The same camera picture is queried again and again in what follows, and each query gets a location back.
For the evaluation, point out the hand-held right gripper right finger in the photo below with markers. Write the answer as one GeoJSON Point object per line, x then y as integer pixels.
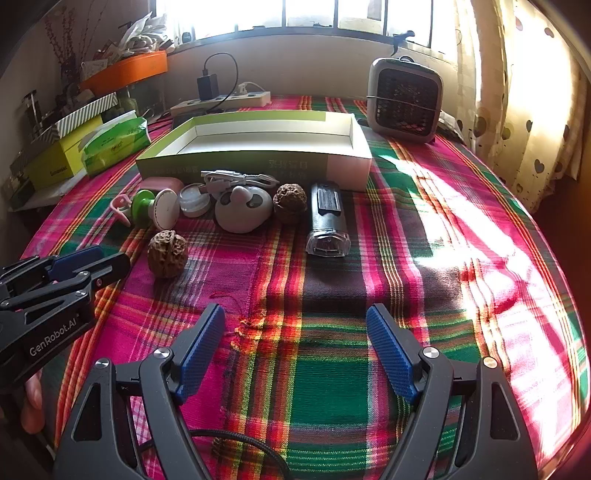
{"type": "Point", "coordinates": [388, 344]}

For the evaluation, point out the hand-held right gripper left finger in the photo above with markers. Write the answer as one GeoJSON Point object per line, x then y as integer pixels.
{"type": "Point", "coordinates": [203, 346]}

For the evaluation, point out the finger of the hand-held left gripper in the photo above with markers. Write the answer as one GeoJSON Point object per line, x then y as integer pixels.
{"type": "Point", "coordinates": [76, 261]}
{"type": "Point", "coordinates": [111, 267]}

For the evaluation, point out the brown walnut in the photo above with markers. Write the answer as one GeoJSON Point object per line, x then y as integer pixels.
{"type": "Point", "coordinates": [167, 254]}
{"type": "Point", "coordinates": [290, 198]}

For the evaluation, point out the pink clip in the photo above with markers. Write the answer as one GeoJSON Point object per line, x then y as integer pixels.
{"type": "Point", "coordinates": [121, 203]}

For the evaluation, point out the green and white roller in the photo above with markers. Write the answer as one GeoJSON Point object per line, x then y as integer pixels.
{"type": "Point", "coordinates": [166, 210]}

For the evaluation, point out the white round jar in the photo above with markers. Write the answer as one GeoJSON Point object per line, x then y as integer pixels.
{"type": "Point", "coordinates": [194, 203]}

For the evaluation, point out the white panda-shaped gadget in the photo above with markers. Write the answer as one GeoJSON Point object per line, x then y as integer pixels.
{"type": "Point", "coordinates": [240, 212]}

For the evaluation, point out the black flashlight with clear tip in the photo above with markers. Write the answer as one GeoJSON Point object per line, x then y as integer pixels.
{"type": "Point", "coordinates": [325, 217]}

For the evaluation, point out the white and green cardboard box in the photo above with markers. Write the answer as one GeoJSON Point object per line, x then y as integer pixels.
{"type": "Point", "coordinates": [277, 141]}

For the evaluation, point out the person's left hand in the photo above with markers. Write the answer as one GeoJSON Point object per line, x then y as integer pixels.
{"type": "Point", "coordinates": [32, 406]}

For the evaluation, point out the plaid tablecloth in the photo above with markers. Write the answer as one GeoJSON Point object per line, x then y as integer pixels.
{"type": "Point", "coordinates": [323, 369]}

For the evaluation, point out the yellow box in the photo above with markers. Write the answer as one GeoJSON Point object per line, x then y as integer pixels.
{"type": "Point", "coordinates": [51, 161]}

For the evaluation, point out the green tissue pack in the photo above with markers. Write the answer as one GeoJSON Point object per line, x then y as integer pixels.
{"type": "Point", "coordinates": [115, 143]}

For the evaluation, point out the striped box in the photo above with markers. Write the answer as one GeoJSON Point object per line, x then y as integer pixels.
{"type": "Point", "coordinates": [87, 108]}

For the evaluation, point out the dark metal pot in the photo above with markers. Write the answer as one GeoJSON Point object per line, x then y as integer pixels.
{"type": "Point", "coordinates": [31, 110]}

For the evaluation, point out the black smartphone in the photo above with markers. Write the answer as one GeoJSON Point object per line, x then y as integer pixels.
{"type": "Point", "coordinates": [182, 121]}

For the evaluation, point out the glass tank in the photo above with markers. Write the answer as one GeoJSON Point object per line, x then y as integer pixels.
{"type": "Point", "coordinates": [147, 92]}

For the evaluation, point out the orange box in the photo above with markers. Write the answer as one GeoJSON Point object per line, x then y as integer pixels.
{"type": "Point", "coordinates": [124, 71]}

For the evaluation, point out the black charger adapter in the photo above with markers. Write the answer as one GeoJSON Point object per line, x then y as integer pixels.
{"type": "Point", "coordinates": [207, 86]}

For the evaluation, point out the dried flower branches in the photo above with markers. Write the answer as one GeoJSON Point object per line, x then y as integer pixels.
{"type": "Point", "coordinates": [69, 55]}

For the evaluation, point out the white power strip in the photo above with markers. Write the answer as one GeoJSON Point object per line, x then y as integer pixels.
{"type": "Point", "coordinates": [249, 98]}

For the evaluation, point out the white plug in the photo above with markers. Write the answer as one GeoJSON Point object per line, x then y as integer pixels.
{"type": "Point", "coordinates": [240, 88]}

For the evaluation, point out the grey pointed device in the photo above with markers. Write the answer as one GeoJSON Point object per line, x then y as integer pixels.
{"type": "Point", "coordinates": [450, 122]}

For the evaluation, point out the white plastic bag pile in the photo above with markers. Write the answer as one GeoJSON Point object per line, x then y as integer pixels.
{"type": "Point", "coordinates": [138, 34]}

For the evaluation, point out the grey desktop fan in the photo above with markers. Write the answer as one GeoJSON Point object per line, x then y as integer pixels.
{"type": "Point", "coordinates": [406, 99]}

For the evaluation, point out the heart pattern curtain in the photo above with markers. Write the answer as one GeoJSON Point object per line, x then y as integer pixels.
{"type": "Point", "coordinates": [517, 115]}

